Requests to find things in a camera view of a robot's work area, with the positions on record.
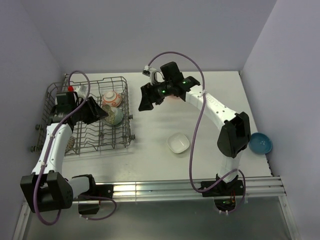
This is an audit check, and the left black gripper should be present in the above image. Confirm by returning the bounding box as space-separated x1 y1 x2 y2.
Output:
71 96 108 125

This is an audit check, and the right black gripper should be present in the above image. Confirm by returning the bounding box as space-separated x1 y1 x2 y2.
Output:
138 78 173 112

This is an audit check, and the orange floral pattern bowl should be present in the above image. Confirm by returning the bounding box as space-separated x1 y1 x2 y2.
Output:
102 90 122 107

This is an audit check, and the pale teal bowl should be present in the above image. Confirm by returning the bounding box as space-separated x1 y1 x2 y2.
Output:
103 107 124 126

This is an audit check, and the brown geometric pattern bowl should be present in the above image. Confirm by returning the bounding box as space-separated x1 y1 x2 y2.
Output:
65 136 75 153

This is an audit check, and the small flower shaped dish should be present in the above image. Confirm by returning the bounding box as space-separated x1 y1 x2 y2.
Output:
102 105 115 125

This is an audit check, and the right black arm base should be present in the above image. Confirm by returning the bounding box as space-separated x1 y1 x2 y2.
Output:
202 175 246 197

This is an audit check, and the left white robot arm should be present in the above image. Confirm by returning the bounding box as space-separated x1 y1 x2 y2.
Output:
20 91 108 213

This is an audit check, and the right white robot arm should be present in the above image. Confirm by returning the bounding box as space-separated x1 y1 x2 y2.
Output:
138 61 251 195

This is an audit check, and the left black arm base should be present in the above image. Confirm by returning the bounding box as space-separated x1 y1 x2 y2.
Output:
73 184 114 217

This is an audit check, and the white bowl orange outside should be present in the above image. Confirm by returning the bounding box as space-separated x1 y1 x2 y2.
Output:
168 95 180 101

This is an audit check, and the white square bowl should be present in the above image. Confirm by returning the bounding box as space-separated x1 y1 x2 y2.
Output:
166 132 190 154

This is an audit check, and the blue glazed bowl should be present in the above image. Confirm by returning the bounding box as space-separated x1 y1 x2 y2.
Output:
248 132 273 155

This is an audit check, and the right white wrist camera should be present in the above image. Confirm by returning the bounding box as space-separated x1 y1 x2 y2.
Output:
142 65 163 85

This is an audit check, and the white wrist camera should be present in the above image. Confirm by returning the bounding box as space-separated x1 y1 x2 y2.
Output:
142 65 163 85
67 85 87 100

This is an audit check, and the grey wire dish rack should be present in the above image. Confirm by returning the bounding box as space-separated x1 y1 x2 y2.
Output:
30 76 135 156

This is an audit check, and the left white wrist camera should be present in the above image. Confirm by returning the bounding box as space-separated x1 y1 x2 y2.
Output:
67 85 87 100

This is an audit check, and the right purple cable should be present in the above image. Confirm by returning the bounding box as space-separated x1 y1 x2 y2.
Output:
188 51 247 215

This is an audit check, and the aluminium mounting rail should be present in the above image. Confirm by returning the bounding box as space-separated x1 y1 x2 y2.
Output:
22 176 287 206

